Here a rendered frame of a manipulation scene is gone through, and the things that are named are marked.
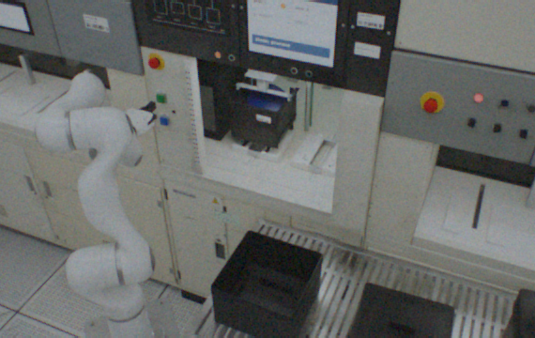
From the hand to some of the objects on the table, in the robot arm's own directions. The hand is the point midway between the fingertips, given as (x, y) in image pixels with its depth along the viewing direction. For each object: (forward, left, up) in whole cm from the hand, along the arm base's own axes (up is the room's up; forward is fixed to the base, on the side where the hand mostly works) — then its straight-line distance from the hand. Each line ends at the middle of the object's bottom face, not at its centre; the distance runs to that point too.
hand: (150, 107), depth 200 cm
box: (+84, -125, -44) cm, 157 cm away
